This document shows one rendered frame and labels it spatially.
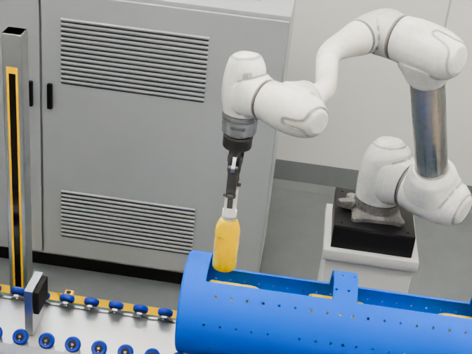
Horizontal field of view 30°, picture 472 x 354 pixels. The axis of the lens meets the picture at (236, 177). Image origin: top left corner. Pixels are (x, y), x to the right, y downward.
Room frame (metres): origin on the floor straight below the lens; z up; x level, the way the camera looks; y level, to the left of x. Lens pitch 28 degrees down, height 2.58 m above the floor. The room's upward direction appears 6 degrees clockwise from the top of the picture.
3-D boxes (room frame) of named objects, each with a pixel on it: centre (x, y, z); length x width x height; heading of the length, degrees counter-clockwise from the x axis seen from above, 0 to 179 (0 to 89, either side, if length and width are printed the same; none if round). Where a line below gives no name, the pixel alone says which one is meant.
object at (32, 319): (2.04, 0.53, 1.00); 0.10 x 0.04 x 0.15; 176
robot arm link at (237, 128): (2.00, 0.01, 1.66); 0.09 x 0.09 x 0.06
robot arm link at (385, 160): (2.64, -0.50, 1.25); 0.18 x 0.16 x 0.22; 50
